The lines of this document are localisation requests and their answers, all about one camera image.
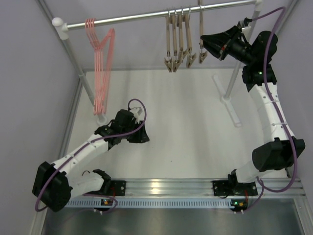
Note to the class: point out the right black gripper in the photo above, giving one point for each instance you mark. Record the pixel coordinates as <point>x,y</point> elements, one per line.
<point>219,45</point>

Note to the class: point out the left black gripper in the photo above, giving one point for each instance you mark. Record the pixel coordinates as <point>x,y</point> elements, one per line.
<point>141,137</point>

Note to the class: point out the tan clip hanger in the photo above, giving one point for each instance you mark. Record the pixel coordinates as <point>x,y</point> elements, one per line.
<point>190,56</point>
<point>202,54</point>
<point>175,46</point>
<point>168,59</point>

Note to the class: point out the tan clip hanger angled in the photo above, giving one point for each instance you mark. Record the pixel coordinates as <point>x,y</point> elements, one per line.
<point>182,52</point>

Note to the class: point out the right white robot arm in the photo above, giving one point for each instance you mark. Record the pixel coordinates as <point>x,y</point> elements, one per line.
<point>280,148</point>

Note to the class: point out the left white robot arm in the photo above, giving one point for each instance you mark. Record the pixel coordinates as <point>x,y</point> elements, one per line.
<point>58,182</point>

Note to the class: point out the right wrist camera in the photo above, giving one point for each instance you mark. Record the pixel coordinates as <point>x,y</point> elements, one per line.
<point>243,25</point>

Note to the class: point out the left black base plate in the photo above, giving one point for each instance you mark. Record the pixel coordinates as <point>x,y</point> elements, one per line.
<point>113,188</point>

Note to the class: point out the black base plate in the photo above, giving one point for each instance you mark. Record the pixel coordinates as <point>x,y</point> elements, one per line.
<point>113,188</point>
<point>223,188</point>

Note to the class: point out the grey slotted cable duct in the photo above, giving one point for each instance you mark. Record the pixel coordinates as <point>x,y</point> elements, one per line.
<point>130,203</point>

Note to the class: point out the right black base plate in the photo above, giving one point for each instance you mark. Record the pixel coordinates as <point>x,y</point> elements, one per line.
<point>223,188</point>

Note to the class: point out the silver clothes rack rail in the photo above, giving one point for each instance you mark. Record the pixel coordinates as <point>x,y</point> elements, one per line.
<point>164,13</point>

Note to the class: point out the aluminium mounting rail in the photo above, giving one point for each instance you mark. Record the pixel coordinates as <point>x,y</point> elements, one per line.
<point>172,187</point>

